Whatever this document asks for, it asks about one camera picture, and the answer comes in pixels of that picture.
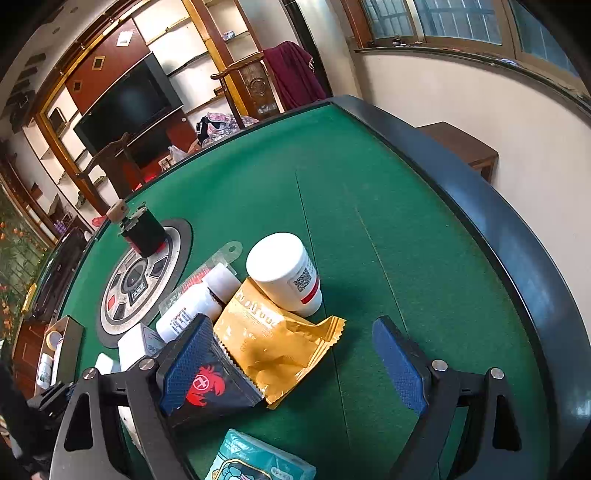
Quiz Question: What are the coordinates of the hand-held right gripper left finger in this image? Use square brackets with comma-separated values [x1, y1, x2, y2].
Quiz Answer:
[48, 314, 215, 480]

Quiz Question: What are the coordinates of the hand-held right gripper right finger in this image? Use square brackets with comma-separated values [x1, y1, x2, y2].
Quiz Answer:
[372, 316, 525, 480]

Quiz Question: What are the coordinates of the black snack packet red crab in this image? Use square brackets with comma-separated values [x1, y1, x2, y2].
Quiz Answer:
[164, 332, 266, 430]

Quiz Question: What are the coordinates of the white bottle green label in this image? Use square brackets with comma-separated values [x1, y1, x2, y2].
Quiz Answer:
[37, 355, 56, 386]

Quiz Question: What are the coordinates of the brown cardboard box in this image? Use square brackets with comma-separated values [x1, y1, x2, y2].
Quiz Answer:
[34, 315, 85, 398]

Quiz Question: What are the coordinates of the yellow snack packet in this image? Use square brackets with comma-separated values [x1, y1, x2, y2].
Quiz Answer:
[213, 277, 347, 411]

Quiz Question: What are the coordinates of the person's dark clothing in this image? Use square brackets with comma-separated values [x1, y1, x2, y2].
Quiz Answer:
[0, 360, 51, 480]

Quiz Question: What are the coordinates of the white slim bottle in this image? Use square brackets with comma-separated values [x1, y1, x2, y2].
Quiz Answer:
[156, 265, 241, 343]

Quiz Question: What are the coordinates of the white small box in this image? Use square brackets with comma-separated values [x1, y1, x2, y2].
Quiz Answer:
[117, 323, 167, 370]

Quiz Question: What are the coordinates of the round table control panel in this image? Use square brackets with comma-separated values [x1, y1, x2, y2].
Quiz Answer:
[95, 218, 192, 349]

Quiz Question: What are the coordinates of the teal tissue pack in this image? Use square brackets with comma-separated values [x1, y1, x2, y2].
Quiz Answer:
[205, 428, 317, 480]

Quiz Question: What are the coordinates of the clear plastic red package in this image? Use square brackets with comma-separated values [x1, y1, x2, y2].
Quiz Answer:
[159, 241, 244, 319]

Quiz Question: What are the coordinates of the green top side table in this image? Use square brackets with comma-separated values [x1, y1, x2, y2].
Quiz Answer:
[25, 226, 88, 319]

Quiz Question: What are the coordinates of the white plastic jar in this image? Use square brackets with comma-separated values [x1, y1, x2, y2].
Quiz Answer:
[246, 232, 322, 318]

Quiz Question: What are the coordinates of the black and red small device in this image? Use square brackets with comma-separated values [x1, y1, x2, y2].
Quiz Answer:
[107, 199, 167, 257]

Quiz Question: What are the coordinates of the dark wooden chair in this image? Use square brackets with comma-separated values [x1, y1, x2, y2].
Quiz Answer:
[76, 133, 144, 217]

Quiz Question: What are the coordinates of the dark wooden stool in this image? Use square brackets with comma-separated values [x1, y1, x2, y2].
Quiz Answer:
[418, 121, 499, 181]

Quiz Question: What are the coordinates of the pile of assorted goods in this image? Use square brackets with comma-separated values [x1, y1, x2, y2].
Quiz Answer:
[159, 112, 259, 167]

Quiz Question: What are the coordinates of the black flat screen television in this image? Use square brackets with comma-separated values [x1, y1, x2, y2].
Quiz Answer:
[74, 53, 184, 155]

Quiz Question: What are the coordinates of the carved wooden chair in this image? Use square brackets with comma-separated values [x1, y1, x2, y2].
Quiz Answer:
[211, 51, 282, 130]

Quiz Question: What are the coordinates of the maroon jacket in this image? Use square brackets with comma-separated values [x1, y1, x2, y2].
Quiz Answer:
[263, 41, 328, 112]

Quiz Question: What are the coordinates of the metal framed window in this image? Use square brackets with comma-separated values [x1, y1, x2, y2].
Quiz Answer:
[342, 0, 591, 93]

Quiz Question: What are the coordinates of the flower wall poster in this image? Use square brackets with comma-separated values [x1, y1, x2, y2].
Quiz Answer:
[0, 194, 51, 342]

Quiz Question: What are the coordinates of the wooden wall shelving unit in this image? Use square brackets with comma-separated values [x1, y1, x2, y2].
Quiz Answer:
[0, 0, 278, 241]

